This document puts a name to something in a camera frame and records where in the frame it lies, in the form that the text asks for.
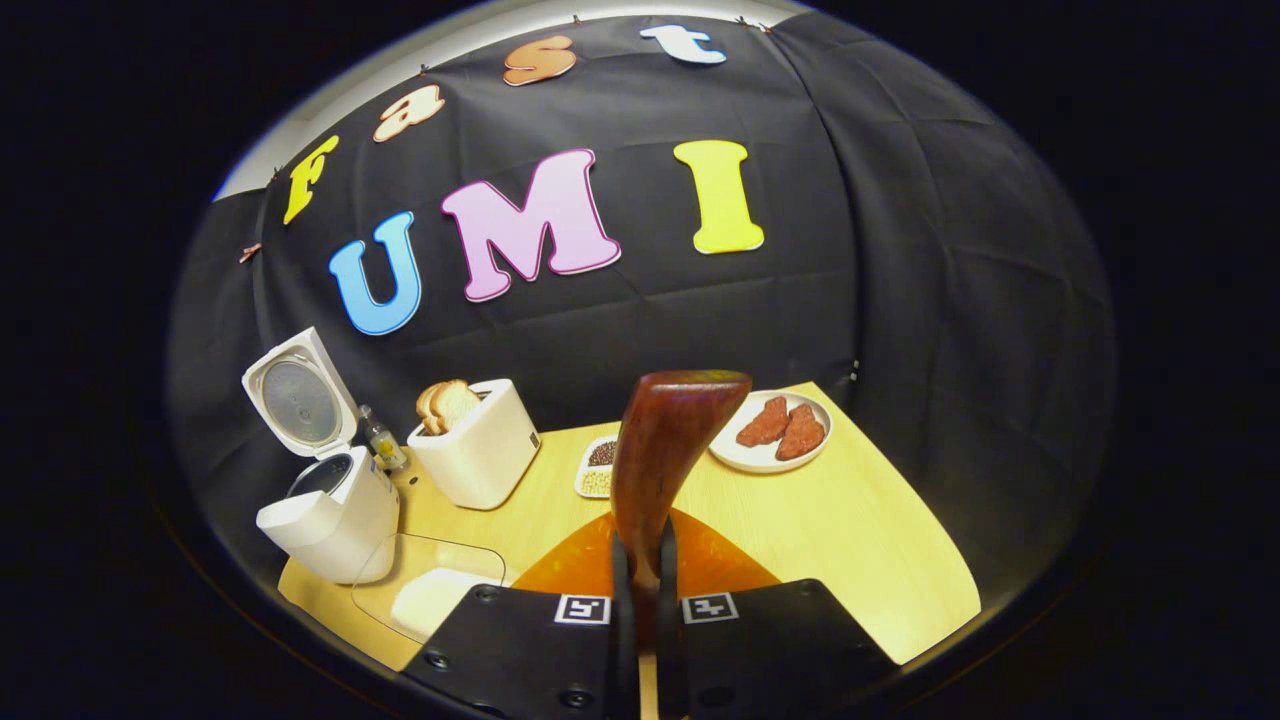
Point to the toasted bread slice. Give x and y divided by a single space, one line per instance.
428 408
458 403

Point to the small clear bottle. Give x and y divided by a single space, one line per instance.
385 445

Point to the white round plate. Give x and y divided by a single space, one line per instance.
740 458

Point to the pink clothes peg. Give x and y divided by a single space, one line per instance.
250 253

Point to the white divided grain dish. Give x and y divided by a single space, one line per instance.
598 470

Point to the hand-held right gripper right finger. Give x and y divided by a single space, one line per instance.
670 640

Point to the clear box of rice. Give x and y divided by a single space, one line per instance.
440 600

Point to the brown wooden spoon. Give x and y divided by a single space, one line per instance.
660 450

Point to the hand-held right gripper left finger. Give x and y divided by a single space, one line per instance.
622 640

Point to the black backdrop cloth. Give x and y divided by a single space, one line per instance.
900 300

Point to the red meat slice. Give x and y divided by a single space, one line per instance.
802 432
765 422

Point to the white toaster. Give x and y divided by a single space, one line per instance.
480 460

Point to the white rice cooker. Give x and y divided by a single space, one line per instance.
340 520

